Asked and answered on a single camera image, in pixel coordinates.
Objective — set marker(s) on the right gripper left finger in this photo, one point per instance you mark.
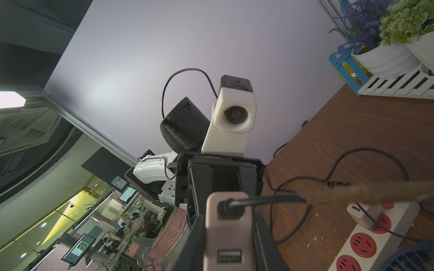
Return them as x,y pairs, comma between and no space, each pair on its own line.
191,257

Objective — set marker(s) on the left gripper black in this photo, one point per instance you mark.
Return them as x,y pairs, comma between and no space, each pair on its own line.
199,175

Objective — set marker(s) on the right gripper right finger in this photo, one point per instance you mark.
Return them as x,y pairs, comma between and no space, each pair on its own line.
267,255

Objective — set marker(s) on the pink USB charger plug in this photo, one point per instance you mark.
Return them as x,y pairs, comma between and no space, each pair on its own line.
364,214
229,243

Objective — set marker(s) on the cream power strip red sockets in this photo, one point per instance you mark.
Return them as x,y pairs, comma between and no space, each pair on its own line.
367,250

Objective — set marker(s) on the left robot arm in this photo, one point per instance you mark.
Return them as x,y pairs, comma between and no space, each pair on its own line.
184,129

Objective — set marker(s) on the dark blue desk fan near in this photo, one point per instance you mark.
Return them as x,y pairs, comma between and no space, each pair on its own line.
419,257

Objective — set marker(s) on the lavender plant white pot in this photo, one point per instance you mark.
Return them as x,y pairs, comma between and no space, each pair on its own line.
360,27

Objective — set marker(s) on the blue white slatted shelf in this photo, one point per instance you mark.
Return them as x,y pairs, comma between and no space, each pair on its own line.
350,70

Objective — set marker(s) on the green plant white pot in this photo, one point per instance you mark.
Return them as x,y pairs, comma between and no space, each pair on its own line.
411,23

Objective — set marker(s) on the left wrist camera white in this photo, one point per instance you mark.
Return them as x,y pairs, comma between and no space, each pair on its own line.
233,117

